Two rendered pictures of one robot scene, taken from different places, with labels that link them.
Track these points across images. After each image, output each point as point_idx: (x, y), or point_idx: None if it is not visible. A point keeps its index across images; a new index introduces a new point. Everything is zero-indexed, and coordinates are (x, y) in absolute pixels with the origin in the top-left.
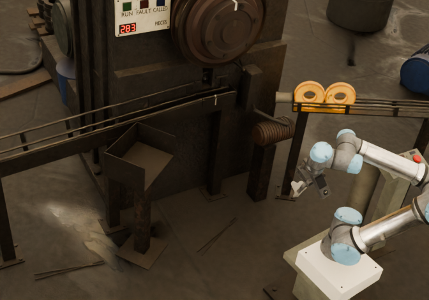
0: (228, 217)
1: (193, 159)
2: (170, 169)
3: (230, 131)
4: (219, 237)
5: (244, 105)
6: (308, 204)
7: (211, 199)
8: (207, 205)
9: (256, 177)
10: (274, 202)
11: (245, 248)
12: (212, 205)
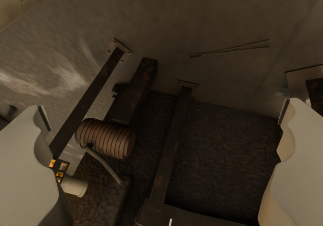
0: (196, 61)
1: (196, 134)
2: (223, 136)
3: (148, 144)
4: (227, 47)
5: (128, 186)
6: (100, 25)
7: (195, 85)
8: (203, 82)
9: (146, 87)
10: (136, 48)
11: (213, 16)
12: (198, 80)
